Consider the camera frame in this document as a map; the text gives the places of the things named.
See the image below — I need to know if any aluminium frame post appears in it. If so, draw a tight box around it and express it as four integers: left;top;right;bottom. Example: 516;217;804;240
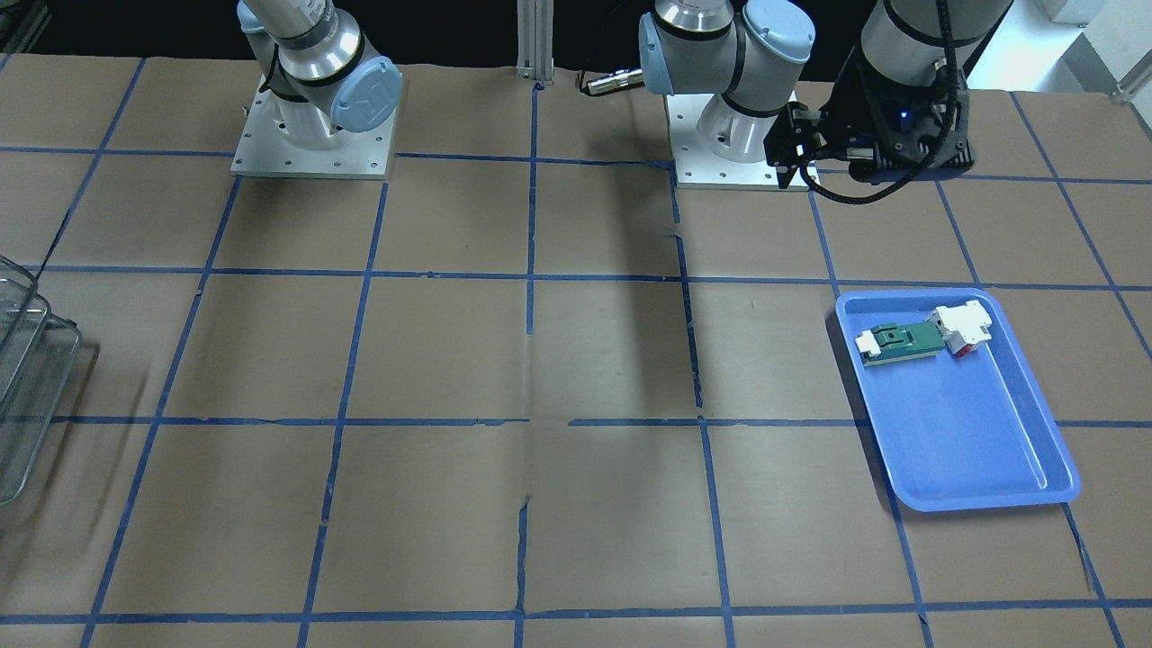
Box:
516;0;554;86

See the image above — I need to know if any blue plastic tray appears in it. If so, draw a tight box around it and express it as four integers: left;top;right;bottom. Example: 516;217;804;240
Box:
835;287;1082;512

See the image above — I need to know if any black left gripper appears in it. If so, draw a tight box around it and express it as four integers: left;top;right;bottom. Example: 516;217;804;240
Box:
764;48;977;184

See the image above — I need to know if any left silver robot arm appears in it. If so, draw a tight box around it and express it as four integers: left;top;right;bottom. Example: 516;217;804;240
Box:
638;1;1011;205

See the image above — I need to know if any white circuit breaker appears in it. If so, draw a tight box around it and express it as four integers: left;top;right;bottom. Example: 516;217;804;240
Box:
926;300;993;357

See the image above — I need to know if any green terminal block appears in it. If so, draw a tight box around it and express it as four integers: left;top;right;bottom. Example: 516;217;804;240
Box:
852;321;945;366

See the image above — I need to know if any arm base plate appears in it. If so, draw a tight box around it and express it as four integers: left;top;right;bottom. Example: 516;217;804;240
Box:
230;89;401;181
665;95;809;193

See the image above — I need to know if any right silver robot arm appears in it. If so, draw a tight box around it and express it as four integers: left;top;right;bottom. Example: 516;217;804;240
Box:
236;1;404;151

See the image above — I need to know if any wire mesh shelf basket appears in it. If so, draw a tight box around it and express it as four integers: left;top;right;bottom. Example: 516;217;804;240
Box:
1;257;83;506

